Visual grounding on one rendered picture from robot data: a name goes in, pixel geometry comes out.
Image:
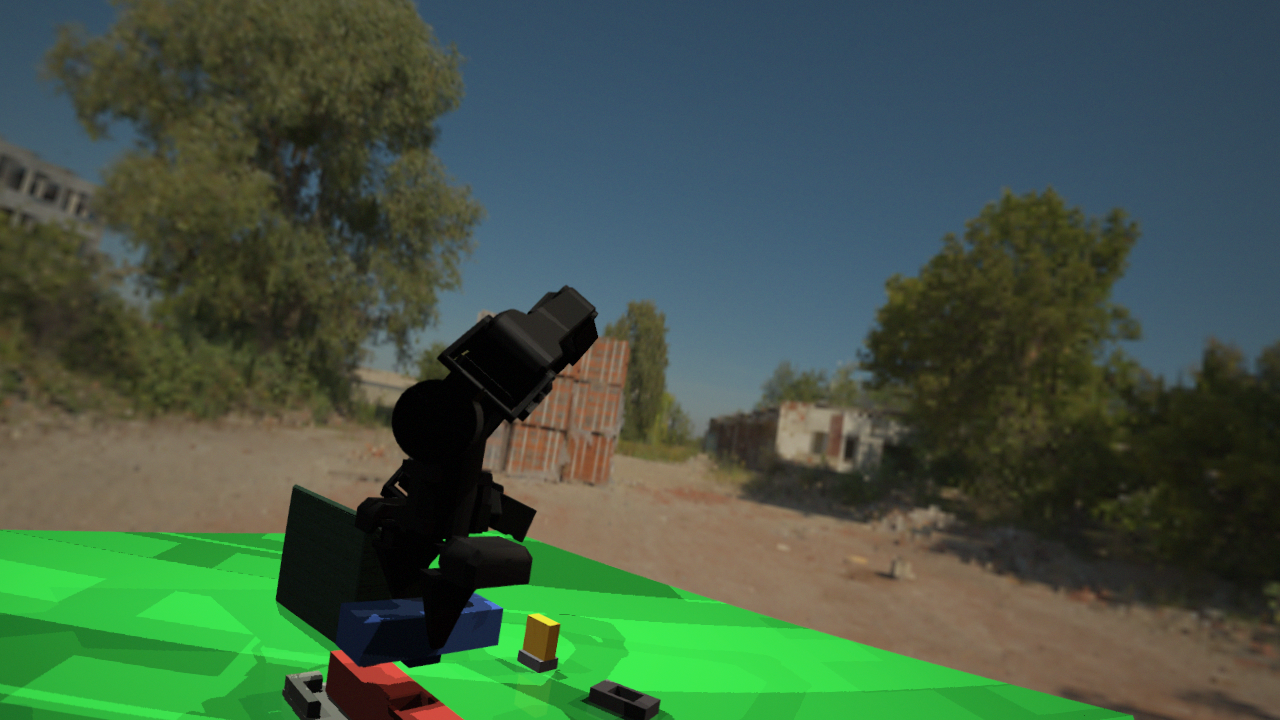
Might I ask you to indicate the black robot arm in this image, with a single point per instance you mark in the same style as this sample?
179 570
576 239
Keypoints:
512 361

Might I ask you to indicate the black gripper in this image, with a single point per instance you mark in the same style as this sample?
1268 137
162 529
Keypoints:
440 504

